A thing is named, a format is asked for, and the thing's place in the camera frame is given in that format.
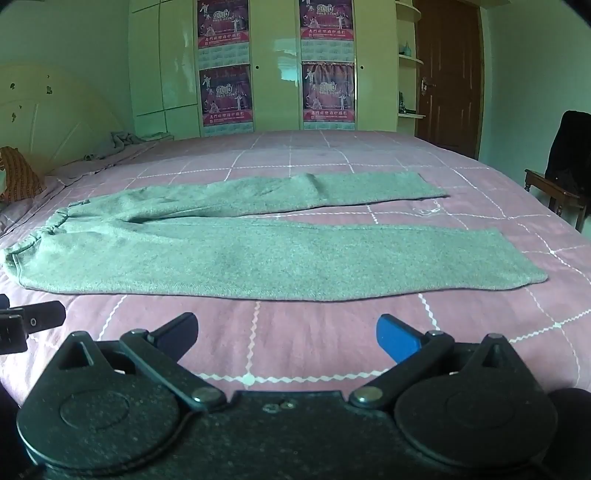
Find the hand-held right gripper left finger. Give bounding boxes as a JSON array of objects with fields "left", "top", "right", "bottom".
[{"left": 58, "top": 312, "right": 228, "bottom": 412}]

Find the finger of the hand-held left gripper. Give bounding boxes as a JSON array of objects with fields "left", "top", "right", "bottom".
[
  {"left": 0, "top": 301, "right": 66, "bottom": 334},
  {"left": 0, "top": 316, "right": 28, "bottom": 356}
]

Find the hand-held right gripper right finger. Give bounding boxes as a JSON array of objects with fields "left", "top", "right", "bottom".
[{"left": 348, "top": 314, "right": 533, "bottom": 410}]

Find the green towel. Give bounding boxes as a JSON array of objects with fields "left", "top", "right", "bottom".
[{"left": 2, "top": 172, "right": 549, "bottom": 302}]

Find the orange patterned pillow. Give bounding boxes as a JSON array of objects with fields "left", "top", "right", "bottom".
[{"left": 0, "top": 146, "right": 48, "bottom": 204}]

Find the crumpled grey cloth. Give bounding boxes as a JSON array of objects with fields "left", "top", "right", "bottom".
[{"left": 84, "top": 131, "right": 175, "bottom": 161}]

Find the pink checked bedsheet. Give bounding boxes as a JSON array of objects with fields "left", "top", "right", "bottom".
[{"left": 0, "top": 129, "right": 591, "bottom": 409}]

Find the cream headboard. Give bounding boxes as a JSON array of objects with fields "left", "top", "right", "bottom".
[{"left": 0, "top": 65, "right": 136, "bottom": 185}]

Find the wooden chair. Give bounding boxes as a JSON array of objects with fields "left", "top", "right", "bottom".
[{"left": 523, "top": 168, "right": 591, "bottom": 232}]

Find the brown wooden door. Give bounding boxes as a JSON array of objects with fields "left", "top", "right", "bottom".
[{"left": 412, "top": 0, "right": 484, "bottom": 160}]

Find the corner shelf unit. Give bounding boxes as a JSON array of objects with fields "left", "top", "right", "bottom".
[{"left": 394, "top": 0, "right": 427, "bottom": 136}]

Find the wall poster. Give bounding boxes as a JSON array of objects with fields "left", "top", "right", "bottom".
[
  {"left": 199, "top": 65, "right": 255, "bottom": 137},
  {"left": 301, "top": 62, "right": 356, "bottom": 131},
  {"left": 197, "top": 0, "right": 250, "bottom": 63},
  {"left": 298, "top": 0, "right": 356, "bottom": 62}
]

